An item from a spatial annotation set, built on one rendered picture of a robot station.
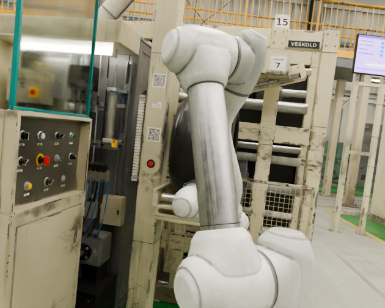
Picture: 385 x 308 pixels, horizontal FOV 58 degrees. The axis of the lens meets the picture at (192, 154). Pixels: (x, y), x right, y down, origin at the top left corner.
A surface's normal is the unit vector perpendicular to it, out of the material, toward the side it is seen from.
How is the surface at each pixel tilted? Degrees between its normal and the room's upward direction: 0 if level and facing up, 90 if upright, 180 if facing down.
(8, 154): 90
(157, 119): 90
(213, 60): 76
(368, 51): 90
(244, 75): 128
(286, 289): 87
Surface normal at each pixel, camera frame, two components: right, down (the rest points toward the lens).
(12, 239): 0.98, 0.12
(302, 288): 0.34, 0.06
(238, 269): 0.42, -0.30
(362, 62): 0.03, 0.07
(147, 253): -0.19, 0.04
